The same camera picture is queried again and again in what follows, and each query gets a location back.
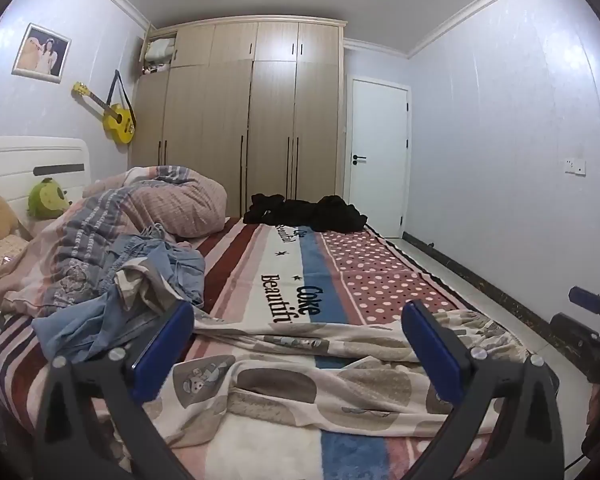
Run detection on black clothes pile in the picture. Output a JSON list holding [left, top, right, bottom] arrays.
[[242, 193, 367, 234]]

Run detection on white door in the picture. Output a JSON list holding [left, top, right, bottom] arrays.
[[347, 77, 411, 238]]

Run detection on white wall socket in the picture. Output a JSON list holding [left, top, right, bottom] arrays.
[[564, 158, 586, 177]]

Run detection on blue denim jeans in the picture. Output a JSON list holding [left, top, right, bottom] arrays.
[[32, 224, 206, 363]]

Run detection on striped pink bed blanket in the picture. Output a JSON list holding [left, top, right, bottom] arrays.
[[0, 216, 531, 480]]

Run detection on white headboard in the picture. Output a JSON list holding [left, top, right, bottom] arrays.
[[0, 136, 92, 224]]

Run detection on beige bear print pants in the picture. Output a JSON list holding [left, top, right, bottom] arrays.
[[114, 259, 529, 449]]

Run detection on yellow ukulele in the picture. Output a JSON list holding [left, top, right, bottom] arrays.
[[72, 70, 136, 145]]

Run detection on pink plaid duvet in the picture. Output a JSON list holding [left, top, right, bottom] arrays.
[[0, 166, 227, 318]]

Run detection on framed wall photo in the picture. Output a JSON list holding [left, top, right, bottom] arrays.
[[12, 23, 71, 84]]

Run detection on beige wooden wardrobe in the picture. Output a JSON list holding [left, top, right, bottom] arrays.
[[129, 15, 346, 216]]

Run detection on green plush toy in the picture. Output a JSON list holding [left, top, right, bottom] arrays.
[[28, 178, 70, 220]]

